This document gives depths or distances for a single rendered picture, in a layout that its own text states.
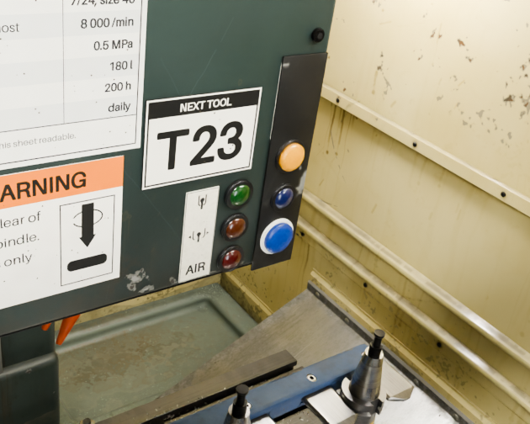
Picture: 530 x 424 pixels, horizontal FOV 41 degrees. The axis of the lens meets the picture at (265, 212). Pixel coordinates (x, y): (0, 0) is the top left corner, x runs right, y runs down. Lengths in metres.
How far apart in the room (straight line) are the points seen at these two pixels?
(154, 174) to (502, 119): 0.89
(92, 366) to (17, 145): 1.50
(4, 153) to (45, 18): 0.09
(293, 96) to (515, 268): 0.87
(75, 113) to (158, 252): 0.15
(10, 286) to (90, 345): 1.48
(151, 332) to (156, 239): 1.49
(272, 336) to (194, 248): 1.19
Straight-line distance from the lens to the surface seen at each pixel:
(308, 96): 0.58
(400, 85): 1.47
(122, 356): 1.97
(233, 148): 0.55
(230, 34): 0.51
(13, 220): 0.50
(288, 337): 1.74
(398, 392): 1.05
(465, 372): 1.53
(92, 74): 0.47
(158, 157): 0.52
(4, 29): 0.44
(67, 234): 0.52
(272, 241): 0.62
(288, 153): 0.58
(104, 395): 1.87
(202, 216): 0.57
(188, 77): 0.51
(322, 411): 0.99
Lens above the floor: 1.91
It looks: 30 degrees down
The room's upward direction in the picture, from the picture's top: 9 degrees clockwise
